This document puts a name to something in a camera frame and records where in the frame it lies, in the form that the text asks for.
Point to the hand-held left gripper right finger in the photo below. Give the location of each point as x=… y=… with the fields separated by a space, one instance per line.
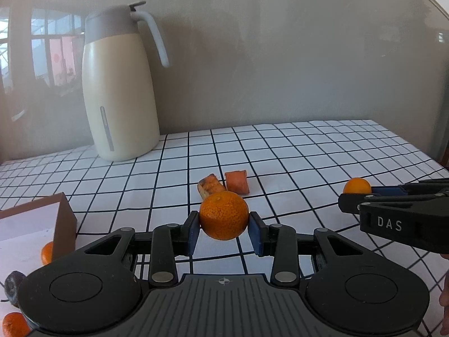
x=258 y=235

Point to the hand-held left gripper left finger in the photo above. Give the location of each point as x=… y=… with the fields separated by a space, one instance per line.
x=191 y=233

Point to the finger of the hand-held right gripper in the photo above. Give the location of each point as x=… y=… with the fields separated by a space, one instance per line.
x=389 y=190
x=349 y=203

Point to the small orange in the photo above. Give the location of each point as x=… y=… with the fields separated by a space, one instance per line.
x=47 y=253
x=15 y=324
x=357 y=186

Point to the large orange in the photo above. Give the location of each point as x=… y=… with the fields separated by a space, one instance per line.
x=224 y=216

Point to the brown cardboard box white inside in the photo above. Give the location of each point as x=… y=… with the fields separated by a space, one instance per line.
x=21 y=224

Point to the dark purple round fruit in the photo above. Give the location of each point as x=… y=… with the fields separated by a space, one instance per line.
x=14 y=286

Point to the person's right hand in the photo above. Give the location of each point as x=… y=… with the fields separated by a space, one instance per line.
x=445 y=298

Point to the brown charred food chunk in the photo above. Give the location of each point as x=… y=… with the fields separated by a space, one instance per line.
x=210 y=186

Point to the orange carrot chunk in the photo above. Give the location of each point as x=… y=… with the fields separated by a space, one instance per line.
x=236 y=182

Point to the white black checkered tablecloth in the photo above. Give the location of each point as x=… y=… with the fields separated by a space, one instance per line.
x=298 y=158

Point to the cream thermos jug grey lid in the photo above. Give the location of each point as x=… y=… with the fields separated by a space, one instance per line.
x=119 y=94

